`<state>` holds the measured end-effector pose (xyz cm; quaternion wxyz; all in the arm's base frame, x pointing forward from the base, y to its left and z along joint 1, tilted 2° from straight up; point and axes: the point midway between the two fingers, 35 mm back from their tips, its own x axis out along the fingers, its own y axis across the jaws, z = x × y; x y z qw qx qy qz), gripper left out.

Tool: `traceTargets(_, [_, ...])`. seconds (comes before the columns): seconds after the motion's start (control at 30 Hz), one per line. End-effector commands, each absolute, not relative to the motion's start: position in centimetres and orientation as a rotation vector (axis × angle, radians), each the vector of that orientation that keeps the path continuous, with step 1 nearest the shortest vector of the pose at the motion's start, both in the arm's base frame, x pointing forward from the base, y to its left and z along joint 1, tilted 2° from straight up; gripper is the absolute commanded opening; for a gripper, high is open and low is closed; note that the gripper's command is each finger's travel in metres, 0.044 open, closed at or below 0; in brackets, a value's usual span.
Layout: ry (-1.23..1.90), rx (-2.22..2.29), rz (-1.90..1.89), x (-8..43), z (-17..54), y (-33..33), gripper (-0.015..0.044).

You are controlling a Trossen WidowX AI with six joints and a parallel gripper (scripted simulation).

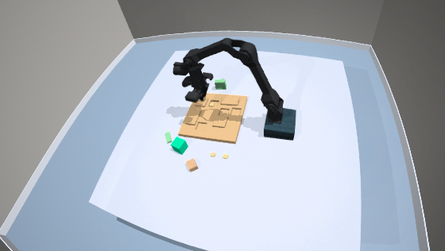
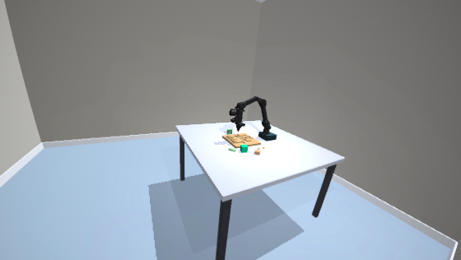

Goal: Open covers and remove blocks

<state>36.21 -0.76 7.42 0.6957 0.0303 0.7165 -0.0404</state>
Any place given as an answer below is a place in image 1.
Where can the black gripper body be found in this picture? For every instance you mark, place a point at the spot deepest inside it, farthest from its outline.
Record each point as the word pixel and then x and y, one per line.
pixel 198 84

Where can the tan puzzle board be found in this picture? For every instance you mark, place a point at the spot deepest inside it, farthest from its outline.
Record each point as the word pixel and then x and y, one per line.
pixel 220 123

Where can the small tan cube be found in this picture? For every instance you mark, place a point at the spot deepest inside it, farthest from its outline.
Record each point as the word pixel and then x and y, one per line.
pixel 192 166

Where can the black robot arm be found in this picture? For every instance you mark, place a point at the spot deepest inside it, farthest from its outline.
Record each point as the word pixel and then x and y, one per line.
pixel 247 54

